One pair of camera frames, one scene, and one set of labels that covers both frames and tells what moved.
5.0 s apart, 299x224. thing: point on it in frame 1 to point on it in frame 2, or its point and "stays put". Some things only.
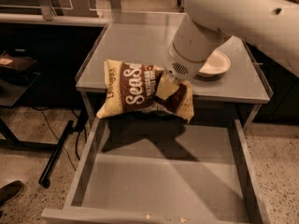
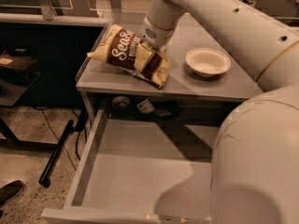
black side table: x=12 y=85 stays put
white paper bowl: x=218 y=63 stays put
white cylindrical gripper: x=179 y=65 to x=154 y=35
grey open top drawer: x=149 y=167 stays put
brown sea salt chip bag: x=130 y=87 to x=119 y=47
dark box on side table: x=16 y=63 stays put
